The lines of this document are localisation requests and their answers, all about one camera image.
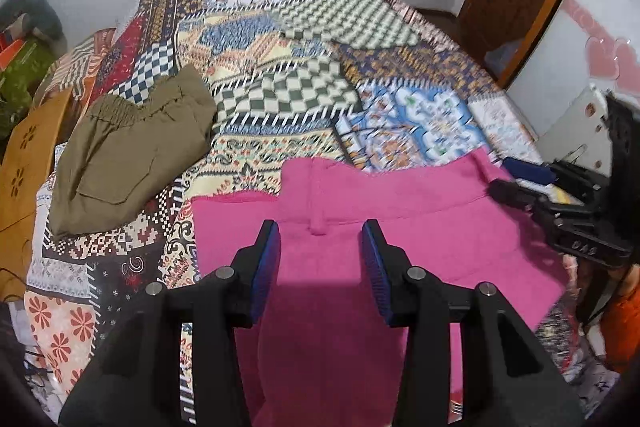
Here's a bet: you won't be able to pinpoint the green storage bag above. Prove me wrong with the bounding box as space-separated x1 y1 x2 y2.
0 38 54 140

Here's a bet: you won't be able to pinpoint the white sliding wardrobe door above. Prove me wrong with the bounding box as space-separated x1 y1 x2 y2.
508 0 639 136

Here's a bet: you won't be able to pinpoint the pink pants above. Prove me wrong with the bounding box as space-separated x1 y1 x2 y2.
192 150 567 426

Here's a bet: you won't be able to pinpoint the orange garment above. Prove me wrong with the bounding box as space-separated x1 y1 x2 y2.
600 267 640 374

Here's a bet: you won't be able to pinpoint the olive green pants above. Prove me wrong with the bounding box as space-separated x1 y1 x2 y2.
49 65 217 239

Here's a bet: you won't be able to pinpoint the patchwork patterned bedspread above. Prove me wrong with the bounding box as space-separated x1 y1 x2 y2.
27 0 597 407

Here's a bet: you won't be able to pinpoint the white device box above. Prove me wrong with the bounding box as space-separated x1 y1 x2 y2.
536 83 612 176

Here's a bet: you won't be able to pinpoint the white printed cloth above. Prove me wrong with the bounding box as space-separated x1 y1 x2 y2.
565 358 620 417

